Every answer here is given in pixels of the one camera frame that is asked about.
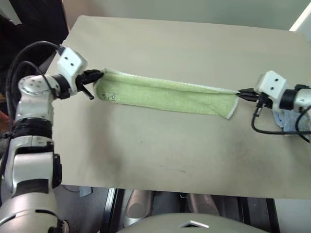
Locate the taupe rounded shape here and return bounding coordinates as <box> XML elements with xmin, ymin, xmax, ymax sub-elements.
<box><xmin>124</xmin><ymin>188</ymin><xmax>154</xmax><ymax>219</ymax></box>
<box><xmin>189</xmin><ymin>193</ymin><xmax>222</xmax><ymax>217</ymax></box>

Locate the black bulky object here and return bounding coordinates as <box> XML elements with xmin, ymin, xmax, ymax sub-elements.
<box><xmin>0</xmin><ymin>0</ymin><xmax>71</xmax><ymax>75</ymax></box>

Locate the white panel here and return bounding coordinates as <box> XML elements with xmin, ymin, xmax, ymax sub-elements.
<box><xmin>289</xmin><ymin>9</ymin><xmax>311</xmax><ymax>41</ymax></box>

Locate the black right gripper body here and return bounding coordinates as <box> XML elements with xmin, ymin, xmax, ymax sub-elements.
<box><xmin>253</xmin><ymin>91</ymin><xmax>273</xmax><ymax>109</ymax></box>

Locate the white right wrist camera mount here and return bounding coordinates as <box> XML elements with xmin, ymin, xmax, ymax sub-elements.
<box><xmin>254</xmin><ymin>70</ymin><xmax>289</xmax><ymax>111</ymax></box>

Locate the light blue crumpled cloth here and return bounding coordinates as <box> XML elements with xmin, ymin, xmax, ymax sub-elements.
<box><xmin>272</xmin><ymin>108</ymin><xmax>311</xmax><ymax>138</ymax></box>

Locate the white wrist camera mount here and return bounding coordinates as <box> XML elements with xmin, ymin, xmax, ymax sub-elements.
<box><xmin>57</xmin><ymin>47</ymin><xmax>89</xmax><ymax>94</ymax></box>
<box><xmin>254</xmin><ymin>70</ymin><xmax>289</xmax><ymax>111</ymax></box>

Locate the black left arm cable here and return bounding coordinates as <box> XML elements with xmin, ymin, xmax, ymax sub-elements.
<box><xmin>4</xmin><ymin>40</ymin><xmax>65</xmax><ymax>139</ymax></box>

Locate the light green towel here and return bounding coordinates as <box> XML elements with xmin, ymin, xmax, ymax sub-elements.
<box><xmin>93</xmin><ymin>67</ymin><xmax>240</xmax><ymax>120</ymax></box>

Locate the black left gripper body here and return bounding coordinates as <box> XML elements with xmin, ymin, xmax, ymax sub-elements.
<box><xmin>75</xmin><ymin>71</ymin><xmax>95</xmax><ymax>101</ymax></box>

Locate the black table frame leg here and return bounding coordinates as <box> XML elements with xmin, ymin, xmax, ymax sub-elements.
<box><xmin>100</xmin><ymin>187</ymin><xmax>125</xmax><ymax>233</ymax></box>
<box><xmin>237</xmin><ymin>197</ymin><xmax>280</xmax><ymax>233</ymax></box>

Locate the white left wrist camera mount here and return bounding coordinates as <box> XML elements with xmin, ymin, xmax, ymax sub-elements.
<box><xmin>57</xmin><ymin>47</ymin><xmax>89</xmax><ymax>94</ymax></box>

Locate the small grey-blue object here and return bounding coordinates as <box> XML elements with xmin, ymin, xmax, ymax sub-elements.
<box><xmin>78</xmin><ymin>186</ymin><xmax>93</xmax><ymax>198</ymax></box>

